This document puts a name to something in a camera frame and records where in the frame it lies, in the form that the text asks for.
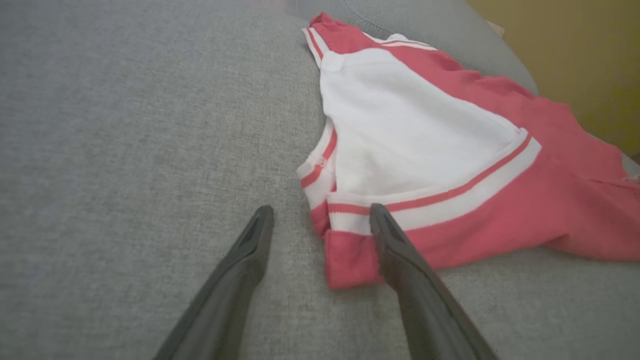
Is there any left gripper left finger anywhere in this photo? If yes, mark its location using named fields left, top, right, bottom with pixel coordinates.
left=152, top=205, right=275, bottom=360

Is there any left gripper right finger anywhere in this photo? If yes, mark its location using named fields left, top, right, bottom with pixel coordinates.
left=370, top=202, right=498, bottom=360

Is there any red and white garment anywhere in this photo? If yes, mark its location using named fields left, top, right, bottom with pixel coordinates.
left=296, top=12, right=640, bottom=290

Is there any large grey sofa seat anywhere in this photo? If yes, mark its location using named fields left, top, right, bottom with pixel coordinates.
left=0, top=0, right=640, bottom=360

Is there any large yellow sofa back cushion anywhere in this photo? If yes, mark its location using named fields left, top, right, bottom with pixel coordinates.
left=467, top=0, right=640, bottom=157

